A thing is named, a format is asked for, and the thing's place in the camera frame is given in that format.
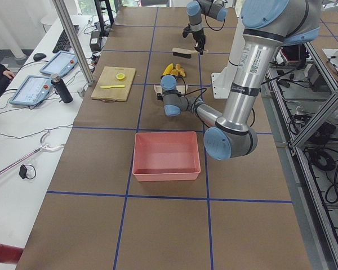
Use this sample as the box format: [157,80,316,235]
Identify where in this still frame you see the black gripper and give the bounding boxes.
[182,24,206,55]

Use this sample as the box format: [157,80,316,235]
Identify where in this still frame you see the beige black-bristle brush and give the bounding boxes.
[172,47,209,59]

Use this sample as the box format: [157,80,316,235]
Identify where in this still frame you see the tan toy ginger root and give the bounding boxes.
[175,63,186,78]

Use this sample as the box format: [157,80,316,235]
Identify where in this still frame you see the brown toy potato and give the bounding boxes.
[170,69,179,77]

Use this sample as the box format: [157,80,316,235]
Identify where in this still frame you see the yellow toy corn cob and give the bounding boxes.
[162,63,174,76]

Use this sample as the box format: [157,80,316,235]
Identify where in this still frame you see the beige plastic dustpan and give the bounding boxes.
[153,84,190,96]

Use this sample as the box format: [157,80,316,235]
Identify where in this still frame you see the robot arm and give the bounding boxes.
[182,0,228,55]
[161,1,323,160]

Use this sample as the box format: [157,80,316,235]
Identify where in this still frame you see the pink plastic bin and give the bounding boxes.
[132,131,201,182]

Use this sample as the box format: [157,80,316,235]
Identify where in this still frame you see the yellow lemon slices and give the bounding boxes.
[115,73,126,80]

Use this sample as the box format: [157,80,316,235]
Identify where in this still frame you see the yellow plastic knife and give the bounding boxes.
[100,84,126,89]

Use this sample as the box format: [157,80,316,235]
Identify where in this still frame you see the wooden cutting board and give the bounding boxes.
[91,66,136,102]

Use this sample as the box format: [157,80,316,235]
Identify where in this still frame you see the black keyboard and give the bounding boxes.
[52,30,71,53]

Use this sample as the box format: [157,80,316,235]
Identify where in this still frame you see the upper blue teach pendant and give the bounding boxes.
[39,51,78,77]

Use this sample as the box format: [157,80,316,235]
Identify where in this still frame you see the blue teach pendant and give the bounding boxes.
[39,51,78,77]
[9,75,52,106]

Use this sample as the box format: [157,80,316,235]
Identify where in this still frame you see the black water bottle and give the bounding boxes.
[51,73,73,104]

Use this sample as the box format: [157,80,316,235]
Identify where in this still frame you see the black computer mouse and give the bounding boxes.
[33,53,47,61]

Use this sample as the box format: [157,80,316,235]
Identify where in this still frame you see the lower blue teach pendant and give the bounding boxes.
[9,75,52,106]

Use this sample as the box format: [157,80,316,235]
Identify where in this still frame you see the red cylinder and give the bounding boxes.
[0,244,24,264]

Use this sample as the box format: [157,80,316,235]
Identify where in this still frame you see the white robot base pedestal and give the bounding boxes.
[210,16,260,100]

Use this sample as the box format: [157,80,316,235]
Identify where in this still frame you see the aluminium frame post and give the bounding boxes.
[52,0,95,86]

